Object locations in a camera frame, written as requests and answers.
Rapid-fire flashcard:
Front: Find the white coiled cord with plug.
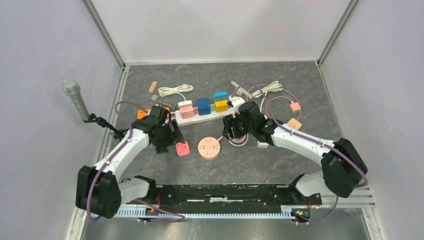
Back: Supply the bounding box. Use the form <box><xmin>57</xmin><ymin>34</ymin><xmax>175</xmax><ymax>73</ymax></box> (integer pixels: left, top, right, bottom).
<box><xmin>157</xmin><ymin>83</ymin><xmax>194</xmax><ymax>102</ymax></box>

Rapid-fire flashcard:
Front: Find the small white power strip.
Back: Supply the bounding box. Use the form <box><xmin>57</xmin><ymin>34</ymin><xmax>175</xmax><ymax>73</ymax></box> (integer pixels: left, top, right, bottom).
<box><xmin>256</xmin><ymin>140</ymin><xmax>269</xmax><ymax>149</ymax></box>

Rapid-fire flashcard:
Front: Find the small brown wooden block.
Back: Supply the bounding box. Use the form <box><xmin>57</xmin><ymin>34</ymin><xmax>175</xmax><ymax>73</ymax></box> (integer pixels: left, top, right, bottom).
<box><xmin>148</xmin><ymin>81</ymin><xmax>158</xmax><ymax>94</ymax></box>

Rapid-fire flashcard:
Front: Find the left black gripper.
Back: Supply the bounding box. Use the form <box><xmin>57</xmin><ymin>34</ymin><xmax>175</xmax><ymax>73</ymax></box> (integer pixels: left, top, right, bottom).
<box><xmin>152</xmin><ymin>119</ymin><xmax>185</xmax><ymax>154</ymax></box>

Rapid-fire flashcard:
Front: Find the round pink socket base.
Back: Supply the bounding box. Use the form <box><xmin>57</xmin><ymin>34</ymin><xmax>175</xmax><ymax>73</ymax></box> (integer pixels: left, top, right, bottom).
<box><xmin>197</xmin><ymin>137</ymin><xmax>221</xmax><ymax>160</ymax></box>

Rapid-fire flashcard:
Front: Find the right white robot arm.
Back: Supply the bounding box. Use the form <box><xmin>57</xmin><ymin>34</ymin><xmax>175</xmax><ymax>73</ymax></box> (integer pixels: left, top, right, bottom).
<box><xmin>223</xmin><ymin>99</ymin><xmax>368</xmax><ymax>204</ymax></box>

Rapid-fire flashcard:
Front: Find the pink folding extension socket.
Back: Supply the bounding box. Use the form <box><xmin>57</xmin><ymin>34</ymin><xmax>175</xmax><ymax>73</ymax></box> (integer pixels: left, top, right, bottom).
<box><xmin>175</xmin><ymin>141</ymin><xmax>191</xmax><ymax>157</ymax></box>

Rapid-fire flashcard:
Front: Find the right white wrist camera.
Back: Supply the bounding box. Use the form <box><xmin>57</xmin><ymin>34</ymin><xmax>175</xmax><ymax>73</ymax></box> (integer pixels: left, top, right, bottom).
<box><xmin>227</xmin><ymin>96</ymin><xmax>246</xmax><ymax>118</ymax></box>

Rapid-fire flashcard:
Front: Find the silver microphone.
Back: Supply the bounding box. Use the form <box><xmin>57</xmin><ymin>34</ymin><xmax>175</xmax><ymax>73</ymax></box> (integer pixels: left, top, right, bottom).
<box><xmin>62</xmin><ymin>79</ymin><xmax>90</xmax><ymax>122</ymax></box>

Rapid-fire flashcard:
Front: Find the pink square charger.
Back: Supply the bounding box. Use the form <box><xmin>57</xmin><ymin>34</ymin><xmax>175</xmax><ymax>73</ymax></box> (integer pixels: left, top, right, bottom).
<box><xmin>289</xmin><ymin>102</ymin><xmax>302</xmax><ymax>113</ymax></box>

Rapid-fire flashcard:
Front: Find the long white power strip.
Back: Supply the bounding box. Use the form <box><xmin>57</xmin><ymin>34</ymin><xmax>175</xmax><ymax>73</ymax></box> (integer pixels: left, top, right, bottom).
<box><xmin>172</xmin><ymin>101</ymin><xmax>232</xmax><ymax>127</ymax></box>

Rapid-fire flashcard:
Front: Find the blue cube adapter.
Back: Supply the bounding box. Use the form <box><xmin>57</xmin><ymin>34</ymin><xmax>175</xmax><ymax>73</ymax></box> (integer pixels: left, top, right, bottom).
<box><xmin>196</xmin><ymin>97</ymin><xmax>211</xmax><ymax>116</ymax></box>

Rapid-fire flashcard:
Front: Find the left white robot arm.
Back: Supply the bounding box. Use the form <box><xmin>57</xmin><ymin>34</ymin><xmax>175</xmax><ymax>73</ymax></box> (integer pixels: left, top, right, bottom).
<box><xmin>75</xmin><ymin>106</ymin><xmax>184</xmax><ymax>219</ymax></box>

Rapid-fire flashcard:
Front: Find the pink white plug adapter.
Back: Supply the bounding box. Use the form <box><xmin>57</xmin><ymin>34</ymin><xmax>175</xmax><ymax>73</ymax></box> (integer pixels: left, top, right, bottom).
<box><xmin>177</xmin><ymin>100</ymin><xmax>195</xmax><ymax>119</ymax></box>

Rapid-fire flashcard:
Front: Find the light blue adapter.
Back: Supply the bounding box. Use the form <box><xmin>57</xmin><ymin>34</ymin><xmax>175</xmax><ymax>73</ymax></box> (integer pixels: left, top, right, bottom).
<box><xmin>213</xmin><ymin>91</ymin><xmax>229</xmax><ymax>102</ymax></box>

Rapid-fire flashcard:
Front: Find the orange power strip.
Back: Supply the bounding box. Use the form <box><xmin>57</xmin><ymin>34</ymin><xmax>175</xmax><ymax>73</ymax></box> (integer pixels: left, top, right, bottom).
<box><xmin>137</xmin><ymin>107</ymin><xmax>171</xmax><ymax>120</ymax></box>

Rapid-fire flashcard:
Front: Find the gray black flat tool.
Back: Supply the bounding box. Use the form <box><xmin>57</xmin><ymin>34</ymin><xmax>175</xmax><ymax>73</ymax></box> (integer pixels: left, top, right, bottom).
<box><xmin>150</xmin><ymin>94</ymin><xmax>176</xmax><ymax>108</ymax></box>

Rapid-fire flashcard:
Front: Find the yellow cube adapter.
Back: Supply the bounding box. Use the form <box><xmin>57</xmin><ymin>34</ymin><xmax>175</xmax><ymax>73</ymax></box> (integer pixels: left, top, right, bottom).
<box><xmin>214</xmin><ymin>100</ymin><xmax>229</xmax><ymax>113</ymax></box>

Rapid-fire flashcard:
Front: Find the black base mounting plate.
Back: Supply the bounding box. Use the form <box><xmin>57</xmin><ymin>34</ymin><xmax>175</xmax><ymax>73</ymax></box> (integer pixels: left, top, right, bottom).
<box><xmin>143</xmin><ymin>184</ymin><xmax>322</xmax><ymax>214</ymax></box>

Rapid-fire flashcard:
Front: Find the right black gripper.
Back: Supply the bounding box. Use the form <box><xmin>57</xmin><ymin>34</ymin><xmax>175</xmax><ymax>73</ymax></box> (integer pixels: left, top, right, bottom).
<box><xmin>222</xmin><ymin>112</ymin><xmax>255</xmax><ymax>141</ymax></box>

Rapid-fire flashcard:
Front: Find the pink coiled cable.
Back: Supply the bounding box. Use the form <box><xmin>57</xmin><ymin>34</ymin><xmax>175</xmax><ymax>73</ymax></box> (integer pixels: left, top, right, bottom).
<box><xmin>216</xmin><ymin>134</ymin><xmax>250</xmax><ymax>148</ymax></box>

